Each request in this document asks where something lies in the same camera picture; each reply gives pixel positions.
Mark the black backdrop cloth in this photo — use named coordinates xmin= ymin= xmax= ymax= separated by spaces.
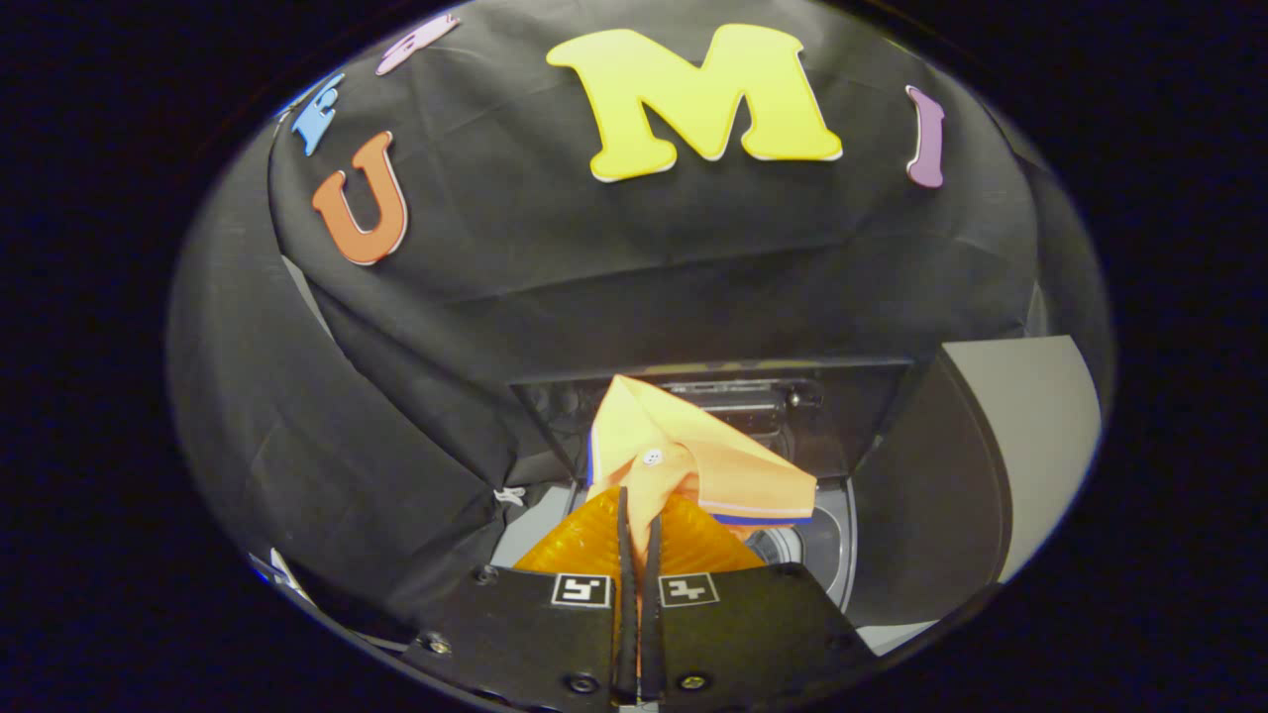
xmin=166 ymin=0 xmax=1115 ymax=635

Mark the grey cabinet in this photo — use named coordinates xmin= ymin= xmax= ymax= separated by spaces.
xmin=850 ymin=335 xmax=1103 ymax=657

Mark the orange polo shirt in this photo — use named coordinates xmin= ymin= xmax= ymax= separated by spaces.
xmin=586 ymin=374 xmax=818 ymax=565

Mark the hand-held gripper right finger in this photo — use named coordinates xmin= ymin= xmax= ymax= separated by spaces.
xmin=639 ymin=493 xmax=880 ymax=706

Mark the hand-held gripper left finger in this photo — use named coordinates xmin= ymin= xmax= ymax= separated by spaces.
xmin=399 ymin=485 xmax=640 ymax=708

